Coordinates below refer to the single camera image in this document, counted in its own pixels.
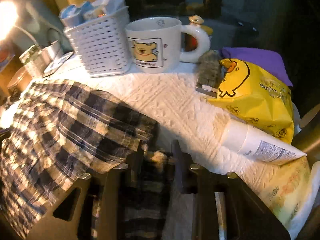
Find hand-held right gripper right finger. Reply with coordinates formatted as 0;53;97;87
171;139;292;240

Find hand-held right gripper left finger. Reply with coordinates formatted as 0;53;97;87
26;144;151;240

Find plaid pants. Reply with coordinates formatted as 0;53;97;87
0;79;173;240

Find white embossed table cover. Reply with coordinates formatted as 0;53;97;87
0;52;312;240

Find white squeeze tube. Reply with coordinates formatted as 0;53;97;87
220;119;307;165

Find grey knitted cloth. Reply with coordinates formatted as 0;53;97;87
197;50;223;87

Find yellow duck print wipes pack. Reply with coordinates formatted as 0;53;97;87
207;58;295;145

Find pale yellow printed bag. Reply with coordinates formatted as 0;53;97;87
257;155;320;239

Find white bear print mug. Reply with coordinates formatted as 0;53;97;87
125;17;211;74

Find white perforated plastic basket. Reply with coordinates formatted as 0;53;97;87
64;5;133;78

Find purple cloth pouch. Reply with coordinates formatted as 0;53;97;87
220;46;293;87

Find white charger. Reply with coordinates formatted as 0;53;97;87
41;40;64;63

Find brown paper bowl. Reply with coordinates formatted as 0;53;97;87
7;66;33;94

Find green and white milk carton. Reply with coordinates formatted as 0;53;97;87
19;44;50;78

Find dark bottle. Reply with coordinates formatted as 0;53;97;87
202;0;223;18

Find light blue packet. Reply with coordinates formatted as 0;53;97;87
59;1;94;27

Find desk lamp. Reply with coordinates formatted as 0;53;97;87
0;0;40;48

